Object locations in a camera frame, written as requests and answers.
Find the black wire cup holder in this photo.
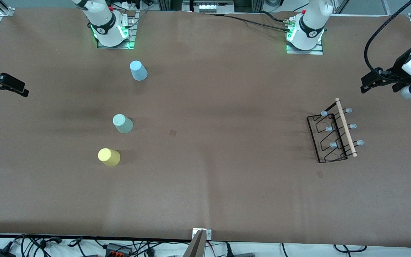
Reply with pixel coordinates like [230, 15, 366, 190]
[307, 97, 365, 163]

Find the mint green plastic cup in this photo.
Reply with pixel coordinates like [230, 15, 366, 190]
[112, 114, 133, 134]

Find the yellow plastic cup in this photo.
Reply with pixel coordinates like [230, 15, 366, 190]
[98, 148, 121, 167]

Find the light blue plastic cup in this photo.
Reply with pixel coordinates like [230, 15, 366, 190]
[130, 60, 148, 81]

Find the white power strip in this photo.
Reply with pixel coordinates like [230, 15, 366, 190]
[113, 0, 154, 11]

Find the grey control box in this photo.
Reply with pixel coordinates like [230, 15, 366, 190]
[182, 0, 235, 14]

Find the brown table cover mat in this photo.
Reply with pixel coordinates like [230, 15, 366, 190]
[0, 7, 411, 248]

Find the black orange connector box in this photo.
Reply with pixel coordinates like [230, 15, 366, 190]
[105, 243, 133, 256]

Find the grey metal pole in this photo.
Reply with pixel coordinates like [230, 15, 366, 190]
[182, 230, 206, 257]

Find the aluminium arm base plate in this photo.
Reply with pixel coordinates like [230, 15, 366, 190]
[97, 10, 136, 50]
[286, 39, 324, 55]

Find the thick black cable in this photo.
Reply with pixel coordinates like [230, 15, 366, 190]
[261, 11, 293, 25]

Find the thin black cable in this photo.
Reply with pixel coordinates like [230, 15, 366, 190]
[223, 14, 290, 33]

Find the black cable tangle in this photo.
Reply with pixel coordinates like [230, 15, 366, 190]
[15, 235, 63, 257]

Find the small metal bracket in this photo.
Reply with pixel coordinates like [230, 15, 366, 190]
[192, 228, 212, 240]

